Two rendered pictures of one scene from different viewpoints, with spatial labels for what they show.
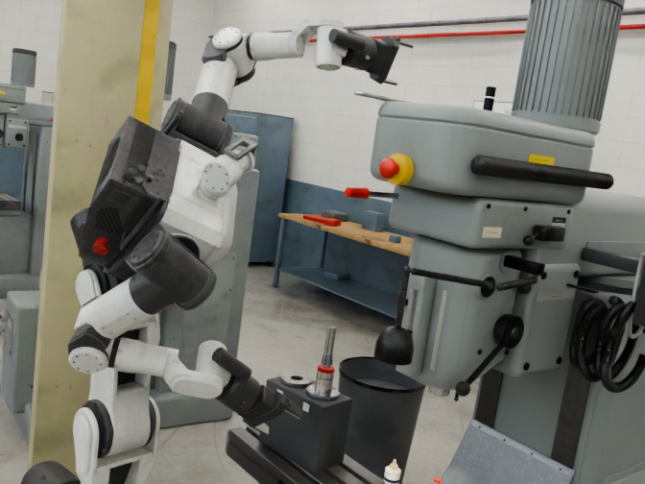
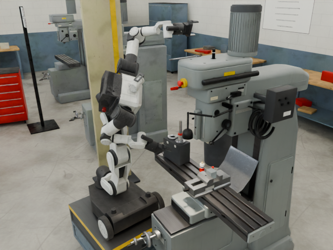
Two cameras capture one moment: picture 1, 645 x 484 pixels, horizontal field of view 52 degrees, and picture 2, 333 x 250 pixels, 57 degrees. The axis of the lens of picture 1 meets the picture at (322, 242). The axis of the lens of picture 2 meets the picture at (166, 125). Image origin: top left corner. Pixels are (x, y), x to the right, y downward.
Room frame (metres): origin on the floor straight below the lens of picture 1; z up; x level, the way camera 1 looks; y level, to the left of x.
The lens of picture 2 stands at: (-0.59, -0.32, 2.28)
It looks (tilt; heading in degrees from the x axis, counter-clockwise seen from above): 23 degrees down; 9
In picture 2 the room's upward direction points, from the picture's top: 1 degrees counter-clockwise
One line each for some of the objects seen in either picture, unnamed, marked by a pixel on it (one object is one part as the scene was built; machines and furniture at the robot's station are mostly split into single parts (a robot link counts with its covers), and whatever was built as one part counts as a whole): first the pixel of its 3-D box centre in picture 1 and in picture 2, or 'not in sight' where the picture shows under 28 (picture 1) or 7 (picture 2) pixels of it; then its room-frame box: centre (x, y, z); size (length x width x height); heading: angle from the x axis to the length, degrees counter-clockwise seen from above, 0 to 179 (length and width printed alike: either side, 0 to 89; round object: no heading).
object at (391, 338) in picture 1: (394, 343); (187, 133); (1.22, -0.16, 1.44); 0.07 x 0.07 x 0.06
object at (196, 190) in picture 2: not in sight; (207, 180); (1.37, -0.31, 0.98); 0.35 x 0.15 x 0.11; 130
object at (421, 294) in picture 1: (416, 325); (197, 124); (1.35, -0.22, 1.45); 0.04 x 0.04 x 0.21; 40
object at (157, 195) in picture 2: not in sight; (156, 202); (1.68, 0.16, 0.50); 0.20 x 0.05 x 0.20; 48
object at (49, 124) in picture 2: not in sight; (32, 71); (4.22, 2.83, 1.06); 0.50 x 0.50 x 2.11; 40
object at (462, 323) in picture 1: (454, 310); (210, 118); (1.43, -0.31, 1.47); 0.21 x 0.19 x 0.32; 40
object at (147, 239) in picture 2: not in sight; (151, 237); (1.11, 0.08, 0.63); 0.16 x 0.12 x 0.12; 130
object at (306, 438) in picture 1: (304, 418); (176, 149); (1.76, -0.02, 1.03); 0.22 x 0.12 x 0.20; 49
